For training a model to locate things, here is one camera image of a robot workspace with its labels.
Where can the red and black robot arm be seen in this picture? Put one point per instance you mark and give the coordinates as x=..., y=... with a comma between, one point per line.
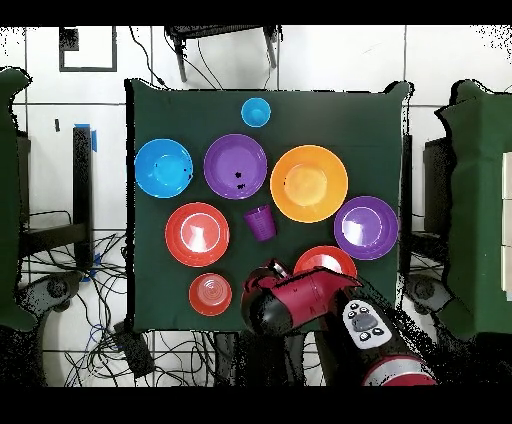
x=308, y=298

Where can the blue cup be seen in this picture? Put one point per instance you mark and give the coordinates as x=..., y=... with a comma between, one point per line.
x=256, y=112

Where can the purple bowl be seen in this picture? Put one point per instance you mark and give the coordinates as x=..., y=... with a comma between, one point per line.
x=366, y=228
x=228, y=160

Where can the red bowl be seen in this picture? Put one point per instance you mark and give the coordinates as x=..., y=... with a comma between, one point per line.
x=197, y=234
x=326, y=258

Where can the black chair base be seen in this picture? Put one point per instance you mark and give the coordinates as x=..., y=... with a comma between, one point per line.
x=56, y=288
x=426, y=290

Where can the blue tape strip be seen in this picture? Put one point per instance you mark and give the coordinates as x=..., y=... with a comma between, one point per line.
x=94, y=142

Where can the green cloth side table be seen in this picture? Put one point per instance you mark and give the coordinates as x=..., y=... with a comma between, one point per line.
x=476, y=200
x=8, y=200

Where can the black power strip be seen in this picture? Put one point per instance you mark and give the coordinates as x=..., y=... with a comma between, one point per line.
x=136, y=352

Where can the large orange bowl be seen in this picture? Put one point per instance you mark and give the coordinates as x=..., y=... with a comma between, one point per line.
x=308, y=184

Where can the blue bowl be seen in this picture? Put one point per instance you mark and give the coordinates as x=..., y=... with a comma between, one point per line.
x=164, y=168

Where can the small orange bowl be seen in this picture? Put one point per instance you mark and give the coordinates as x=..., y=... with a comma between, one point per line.
x=210, y=294

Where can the white box stack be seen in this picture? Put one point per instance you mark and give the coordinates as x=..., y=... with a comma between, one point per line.
x=508, y=180

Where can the dark green table cloth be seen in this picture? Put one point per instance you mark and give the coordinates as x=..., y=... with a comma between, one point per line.
x=180, y=116

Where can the purple cup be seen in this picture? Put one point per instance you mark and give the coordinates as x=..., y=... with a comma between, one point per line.
x=260, y=224

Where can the black floor frame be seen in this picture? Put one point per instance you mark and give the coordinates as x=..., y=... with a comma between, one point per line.
x=88, y=69

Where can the black table frame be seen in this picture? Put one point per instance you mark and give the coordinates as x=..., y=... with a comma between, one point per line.
x=82, y=180
x=406, y=200

